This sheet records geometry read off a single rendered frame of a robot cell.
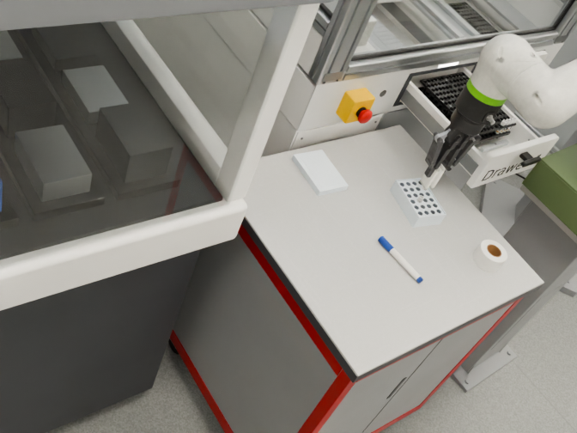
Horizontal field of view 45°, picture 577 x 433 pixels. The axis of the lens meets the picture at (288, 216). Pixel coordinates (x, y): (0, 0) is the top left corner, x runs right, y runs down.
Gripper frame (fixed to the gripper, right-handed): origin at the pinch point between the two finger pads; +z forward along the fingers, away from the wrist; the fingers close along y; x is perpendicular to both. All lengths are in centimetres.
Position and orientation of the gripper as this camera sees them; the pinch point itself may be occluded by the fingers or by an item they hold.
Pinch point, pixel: (432, 175)
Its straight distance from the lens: 175.6
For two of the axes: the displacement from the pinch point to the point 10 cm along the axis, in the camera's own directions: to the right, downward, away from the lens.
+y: 8.8, -0.9, 4.7
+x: -3.6, -7.5, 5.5
